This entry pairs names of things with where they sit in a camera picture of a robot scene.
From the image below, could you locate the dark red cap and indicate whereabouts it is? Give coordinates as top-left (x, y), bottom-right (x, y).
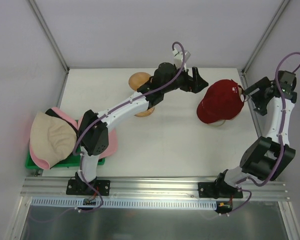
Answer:
top-left (196, 79), bottom-right (244, 124)

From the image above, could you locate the pink cap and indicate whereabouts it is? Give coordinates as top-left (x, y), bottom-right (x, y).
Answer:
top-left (99, 129), bottom-right (118, 159)

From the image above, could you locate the beige sport cap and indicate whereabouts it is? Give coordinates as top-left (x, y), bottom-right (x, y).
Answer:
top-left (238, 85), bottom-right (248, 103)

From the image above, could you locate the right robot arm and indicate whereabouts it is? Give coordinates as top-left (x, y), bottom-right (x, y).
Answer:
top-left (214, 70), bottom-right (297, 198)

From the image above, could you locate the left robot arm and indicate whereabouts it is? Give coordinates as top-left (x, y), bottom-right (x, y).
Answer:
top-left (72, 62), bottom-right (209, 195)

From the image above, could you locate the wooden hat stand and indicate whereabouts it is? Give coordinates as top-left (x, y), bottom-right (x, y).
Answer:
top-left (128, 72), bottom-right (155, 118)

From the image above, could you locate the pink black-trimmed hat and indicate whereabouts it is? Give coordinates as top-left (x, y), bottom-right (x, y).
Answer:
top-left (29, 107), bottom-right (78, 170)

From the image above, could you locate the green plastic tray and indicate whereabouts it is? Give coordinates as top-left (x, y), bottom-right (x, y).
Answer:
top-left (24, 119), bottom-right (106, 170)

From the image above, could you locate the beige bucket hat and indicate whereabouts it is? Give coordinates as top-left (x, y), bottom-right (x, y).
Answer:
top-left (30, 112), bottom-right (77, 164)

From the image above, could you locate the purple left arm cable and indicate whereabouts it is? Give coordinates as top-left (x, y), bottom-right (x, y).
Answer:
top-left (72, 41), bottom-right (186, 213)

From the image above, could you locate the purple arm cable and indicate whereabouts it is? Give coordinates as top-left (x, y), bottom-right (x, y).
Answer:
top-left (234, 51), bottom-right (300, 213)
top-left (72, 41), bottom-right (186, 213)

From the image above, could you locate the gold wire sphere stand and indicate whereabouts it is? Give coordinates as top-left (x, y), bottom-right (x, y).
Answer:
top-left (209, 119), bottom-right (226, 128)

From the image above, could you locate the right aluminium frame post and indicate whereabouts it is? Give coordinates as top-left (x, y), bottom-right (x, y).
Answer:
top-left (241, 0), bottom-right (291, 76)

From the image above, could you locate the aluminium frame post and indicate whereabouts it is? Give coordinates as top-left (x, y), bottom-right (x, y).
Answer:
top-left (26, 0), bottom-right (70, 73)
top-left (241, 0), bottom-right (291, 76)

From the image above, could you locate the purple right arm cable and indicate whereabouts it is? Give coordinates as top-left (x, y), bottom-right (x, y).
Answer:
top-left (234, 51), bottom-right (300, 213)

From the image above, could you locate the aluminium rail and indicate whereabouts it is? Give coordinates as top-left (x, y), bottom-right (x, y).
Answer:
top-left (20, 176), bottom-right (291, 202)

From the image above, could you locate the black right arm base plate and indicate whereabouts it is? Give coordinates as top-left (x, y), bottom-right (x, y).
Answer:
top-left (197, 182), bottom-right (243, 199)

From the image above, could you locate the left aluminium frame post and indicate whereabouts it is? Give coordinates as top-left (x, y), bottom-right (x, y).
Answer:
top-left (26, 0), bottom-right (70, 73)

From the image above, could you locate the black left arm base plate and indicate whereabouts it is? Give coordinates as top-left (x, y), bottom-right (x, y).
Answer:
top-left (65, 177), bottom-right (111, 196)

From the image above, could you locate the white slotted cable duct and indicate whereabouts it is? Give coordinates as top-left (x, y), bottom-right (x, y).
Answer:
top-left (30, 197), bottom-right (217, 211)

